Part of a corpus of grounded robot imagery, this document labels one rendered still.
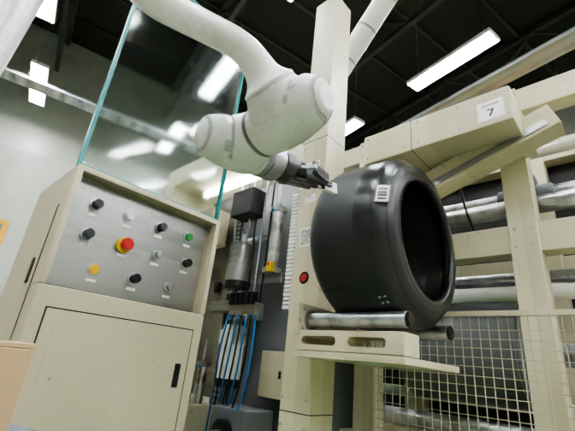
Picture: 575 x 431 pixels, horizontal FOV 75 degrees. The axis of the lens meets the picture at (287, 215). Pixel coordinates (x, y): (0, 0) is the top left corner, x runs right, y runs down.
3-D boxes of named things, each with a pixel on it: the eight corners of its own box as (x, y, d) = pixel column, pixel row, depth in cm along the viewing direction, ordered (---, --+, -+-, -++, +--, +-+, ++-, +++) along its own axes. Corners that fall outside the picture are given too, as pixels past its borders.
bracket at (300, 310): (290, 333, 117) (293, 302, 121) (358, 346, 143) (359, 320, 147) (298, 333, 115) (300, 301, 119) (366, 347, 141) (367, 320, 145)
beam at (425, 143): (362, 164, 170) (363, 137, 176) (389, 186, 187) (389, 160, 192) (513, 116, 130) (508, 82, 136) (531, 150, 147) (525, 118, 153)
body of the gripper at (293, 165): (289, 144, 86) (314, 156, 93) (263, 154, 92) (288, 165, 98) (289, 174, 84) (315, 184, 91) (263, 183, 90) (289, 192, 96)
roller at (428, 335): (353, 324, 139) (359, 326, 142) (352, 337, 137) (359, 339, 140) (448, 324, 116) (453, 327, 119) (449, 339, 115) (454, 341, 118)
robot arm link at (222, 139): (243, 185, 85) (285, 165, 77) (183, 165, 75) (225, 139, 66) (242, 144, 89) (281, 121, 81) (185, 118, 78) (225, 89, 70)
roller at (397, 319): (305, 312, 120) (313, 313, 124) (304, 327, 119) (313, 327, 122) (407, 309, 98) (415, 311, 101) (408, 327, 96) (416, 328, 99)
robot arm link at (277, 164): (246, 144, 88) (263, 152, 92) (244, 180, 86) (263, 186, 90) (272, 131, 82) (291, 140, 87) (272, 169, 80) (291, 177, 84)
